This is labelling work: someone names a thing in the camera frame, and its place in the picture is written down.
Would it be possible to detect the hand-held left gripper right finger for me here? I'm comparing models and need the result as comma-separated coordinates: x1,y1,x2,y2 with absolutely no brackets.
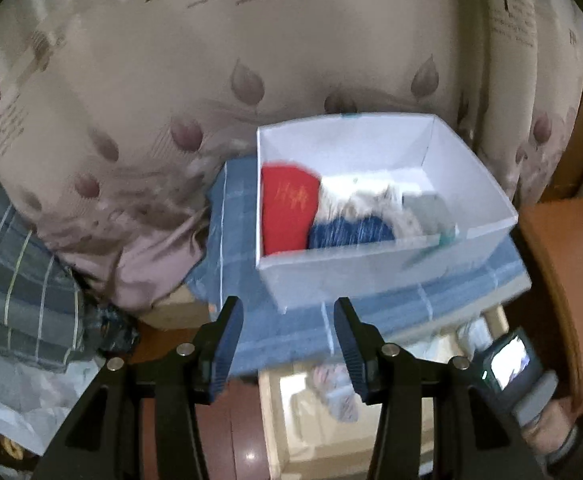
332,296,545,480

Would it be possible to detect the red underwear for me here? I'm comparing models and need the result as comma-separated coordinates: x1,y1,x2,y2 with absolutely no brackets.
260,162,321,256

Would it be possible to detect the white knitted underwear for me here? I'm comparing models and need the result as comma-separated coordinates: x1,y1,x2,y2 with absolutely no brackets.
319,177,425,241

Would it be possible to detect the blue plaid bed sheet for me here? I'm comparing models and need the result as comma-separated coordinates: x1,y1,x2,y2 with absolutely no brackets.
184,157,532,378

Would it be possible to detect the dark blue patterned packet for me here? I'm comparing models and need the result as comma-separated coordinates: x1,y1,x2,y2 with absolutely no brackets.
89,305,140,353

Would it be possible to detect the beige leaf print quilt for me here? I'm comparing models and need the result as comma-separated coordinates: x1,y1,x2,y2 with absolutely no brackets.
0,0,583,311

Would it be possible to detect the pastel floral underwear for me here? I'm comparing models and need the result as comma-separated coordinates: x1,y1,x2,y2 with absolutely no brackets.
311,362,365,423

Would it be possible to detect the wooden drawer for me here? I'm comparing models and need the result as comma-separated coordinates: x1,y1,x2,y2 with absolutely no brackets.
259,305,509,480

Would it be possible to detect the grey plaid pillow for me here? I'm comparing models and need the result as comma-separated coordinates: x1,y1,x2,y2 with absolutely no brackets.
0,152,102,373

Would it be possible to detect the white plastic bag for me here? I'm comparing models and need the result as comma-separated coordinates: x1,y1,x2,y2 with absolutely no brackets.
0,345,107,456

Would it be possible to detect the orange wooden nightstand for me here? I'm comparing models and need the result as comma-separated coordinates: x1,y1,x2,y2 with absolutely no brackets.
519,197,583,411

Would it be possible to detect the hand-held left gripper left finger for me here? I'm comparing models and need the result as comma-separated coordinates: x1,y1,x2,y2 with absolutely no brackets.
32,296,245,480

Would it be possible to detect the white box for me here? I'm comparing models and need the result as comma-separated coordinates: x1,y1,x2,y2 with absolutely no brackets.
256,112,519,313

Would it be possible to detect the dark blue dotted underwear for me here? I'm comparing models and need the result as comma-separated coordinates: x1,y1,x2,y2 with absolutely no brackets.
307,215,397,250

